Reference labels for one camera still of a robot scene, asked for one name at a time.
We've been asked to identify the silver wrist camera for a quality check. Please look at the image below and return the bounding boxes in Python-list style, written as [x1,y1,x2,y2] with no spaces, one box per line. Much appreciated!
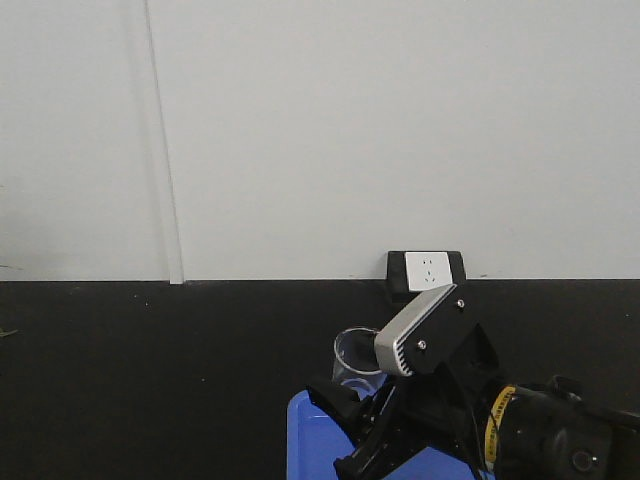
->
[374,284,457,377]

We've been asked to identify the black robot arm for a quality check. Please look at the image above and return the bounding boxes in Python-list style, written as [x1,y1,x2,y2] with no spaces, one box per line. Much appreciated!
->
[307,284,639,479]

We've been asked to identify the white wall trim strip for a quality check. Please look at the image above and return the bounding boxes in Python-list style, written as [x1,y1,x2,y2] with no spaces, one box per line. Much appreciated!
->
[142,0,185,285]

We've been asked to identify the black and white power socket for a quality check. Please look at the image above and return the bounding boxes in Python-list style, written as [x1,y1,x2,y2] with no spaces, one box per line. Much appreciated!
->
[386,251,466,304]

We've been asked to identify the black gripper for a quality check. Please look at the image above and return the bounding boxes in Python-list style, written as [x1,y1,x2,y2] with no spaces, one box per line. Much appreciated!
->
[306,285,502,479]

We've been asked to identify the blue plastic tray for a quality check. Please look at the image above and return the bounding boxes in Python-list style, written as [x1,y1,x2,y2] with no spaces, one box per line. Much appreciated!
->
[286,390,473,480]

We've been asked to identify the clear glass beaker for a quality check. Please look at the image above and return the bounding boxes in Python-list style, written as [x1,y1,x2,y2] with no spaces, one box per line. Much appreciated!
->
[332,327,386,398]

